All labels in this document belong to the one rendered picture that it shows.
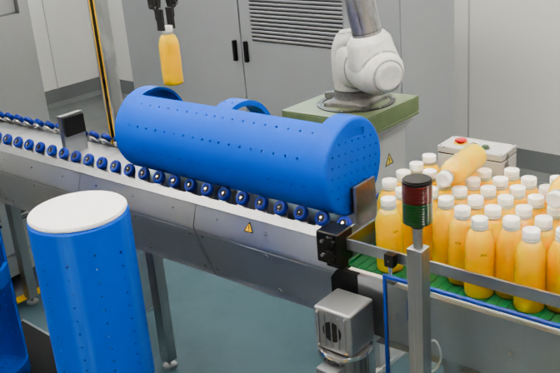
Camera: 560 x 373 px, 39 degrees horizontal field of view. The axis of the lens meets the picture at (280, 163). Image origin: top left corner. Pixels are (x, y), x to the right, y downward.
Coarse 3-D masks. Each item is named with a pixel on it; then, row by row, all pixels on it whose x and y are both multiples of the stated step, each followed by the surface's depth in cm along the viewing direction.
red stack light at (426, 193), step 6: (402, 186) 163; (408, 186) 162; (426, 186) 161; (402, 192) 164; (408, 192) 162; (414, 192) 161; (420, 192) 161; (426, 192) 161; (402, 198) 164; (408, 198) 162; (414, 198) 162; (420, 198) 162; (426, 198) 162; (408, 204) 163; (414, 204) 162; (420, 204) 162; (426, 204) 162
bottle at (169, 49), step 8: (168, 32) 258; (160, 40) 258; (168, 40) 257; (176, 40) 259; (160, 48) 259; (168, 48) 258; (176, 48) 259; (160, 56) 261; (168, 56) 259; (176, 56) 260; (168, 64) 260; (176, 64) 260; (168, 72) 261; (176, 72) 261; (168, 80) 262; (176, 80) 262
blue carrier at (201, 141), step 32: (128, 96) 263; (160, 96) 275; (128, 128) 257; (160, 128) 248; (192, 128) 240; (224, 128) 232; (256, 128) 226; (288, 128) 220; (320, 128) 214; (352, 128) 216; (128, 160) 267; (160, 160) 252; (192, 160) 241; (224, 160) 232; (256, 160) 224; (288, 160) 216; (320, 160) 210; (352, 160) 218; (256, 192) 233; (288, 192) 221; (320, 192) 212
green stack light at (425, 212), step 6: (402, 204) 165; (402, 210) 166; (408, 210) 163; (414, 210) 163; (420, 210) 162; (426, 210) 163; (402, 216) 166; (408, 216) 164; (414, 216) 163; (420, 216) 163; (426, 216) 163; (408, 222) 164; (414, 222) 164; (420, 222) 163; (426, 222) 164
